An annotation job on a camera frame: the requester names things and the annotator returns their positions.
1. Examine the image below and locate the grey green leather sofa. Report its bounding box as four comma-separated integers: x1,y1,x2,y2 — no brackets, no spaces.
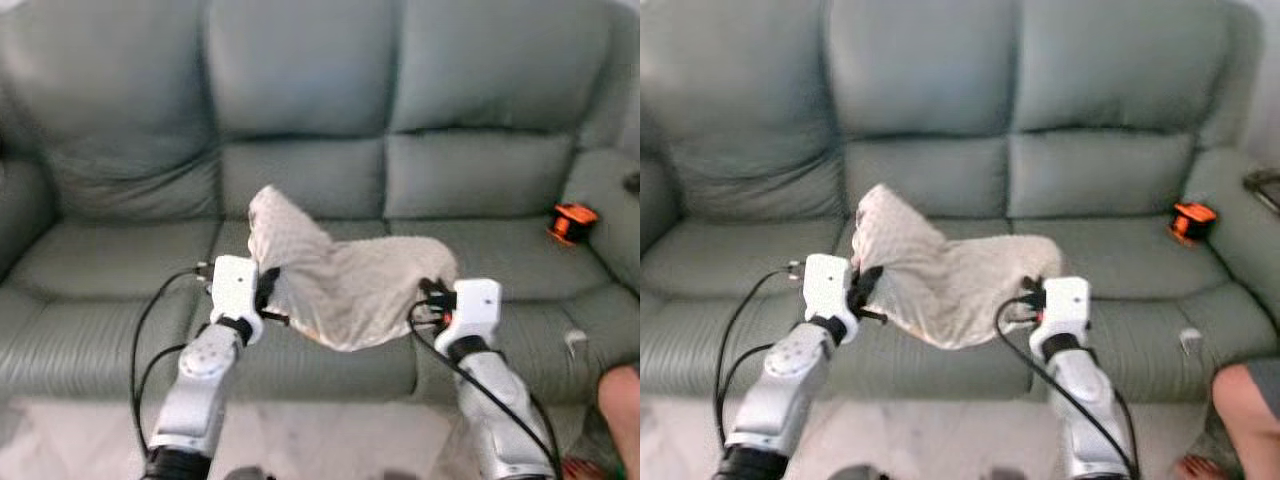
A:
0,0,641,403
640,0,1280,403

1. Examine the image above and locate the orange and black spool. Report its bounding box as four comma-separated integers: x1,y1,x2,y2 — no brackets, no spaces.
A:
546,202,600,247
1167,201,1219,247

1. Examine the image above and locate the person's bare leg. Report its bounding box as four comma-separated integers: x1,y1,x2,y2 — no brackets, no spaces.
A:
597,364,641,480
1211,361,1280,480

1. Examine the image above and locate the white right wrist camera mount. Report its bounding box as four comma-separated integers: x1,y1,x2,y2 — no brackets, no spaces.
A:
1029,276,1092,352
439,278,502,352

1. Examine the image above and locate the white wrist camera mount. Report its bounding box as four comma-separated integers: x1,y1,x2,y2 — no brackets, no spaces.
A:
439,278,502,352
1029,276,1092,352
209,255,264,324
802,253,857,324

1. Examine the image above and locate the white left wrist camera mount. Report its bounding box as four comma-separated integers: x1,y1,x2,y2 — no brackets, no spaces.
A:
802,253,857,324
209,255,264,324

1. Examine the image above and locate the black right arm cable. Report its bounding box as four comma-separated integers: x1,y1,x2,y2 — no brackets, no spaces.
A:
407,299,564,480
994,295,1142,480

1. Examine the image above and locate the long black left arm cable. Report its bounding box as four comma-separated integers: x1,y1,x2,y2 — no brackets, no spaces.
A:
129,267,214,453
711,267,807,453

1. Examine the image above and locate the short black left arm cable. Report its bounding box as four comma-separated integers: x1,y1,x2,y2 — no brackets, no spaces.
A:
139,342,192,423
721,344,777,423

